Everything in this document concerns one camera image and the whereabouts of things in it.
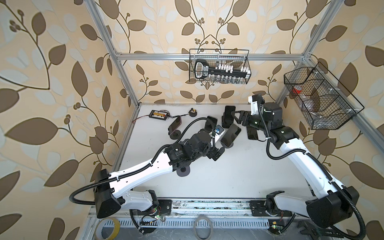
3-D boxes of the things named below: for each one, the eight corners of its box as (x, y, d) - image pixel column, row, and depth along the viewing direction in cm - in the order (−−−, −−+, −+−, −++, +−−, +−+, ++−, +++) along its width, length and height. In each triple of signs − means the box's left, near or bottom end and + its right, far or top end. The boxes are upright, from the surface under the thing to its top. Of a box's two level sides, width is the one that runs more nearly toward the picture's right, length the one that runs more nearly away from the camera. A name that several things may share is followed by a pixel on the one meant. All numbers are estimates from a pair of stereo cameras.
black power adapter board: (149, 117, 116) (148, 115, 114) (152, 111, 120) (152, 109, 118) (165, 120, 114) (165, 118, 112) (168, 114, 118) (168, 112, 116)
